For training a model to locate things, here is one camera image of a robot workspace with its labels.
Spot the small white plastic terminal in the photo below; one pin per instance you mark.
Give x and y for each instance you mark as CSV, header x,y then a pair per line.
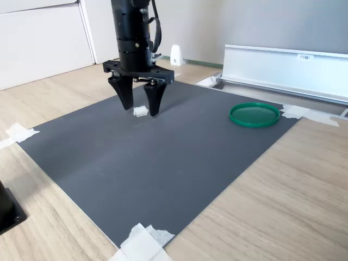
x,y
140,111

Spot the round green lid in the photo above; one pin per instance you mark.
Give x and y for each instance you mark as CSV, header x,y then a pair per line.
x,y
254,115

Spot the dark grey mat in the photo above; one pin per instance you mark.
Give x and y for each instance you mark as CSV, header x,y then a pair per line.
x,y
152,168

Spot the white partition panel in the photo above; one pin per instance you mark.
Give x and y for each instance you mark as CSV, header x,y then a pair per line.
x,y
43,40

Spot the grey partition panel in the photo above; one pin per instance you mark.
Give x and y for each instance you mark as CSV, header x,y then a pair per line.
x,y
244,24

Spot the white tape piece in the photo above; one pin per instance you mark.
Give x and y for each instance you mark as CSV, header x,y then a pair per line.
x,y
141,244
296,112
20,132

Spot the small white label sticker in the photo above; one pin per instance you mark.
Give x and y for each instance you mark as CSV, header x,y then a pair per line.
x,y
305,57

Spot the small white bracket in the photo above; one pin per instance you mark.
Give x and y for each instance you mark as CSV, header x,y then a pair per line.
x,y
176,55

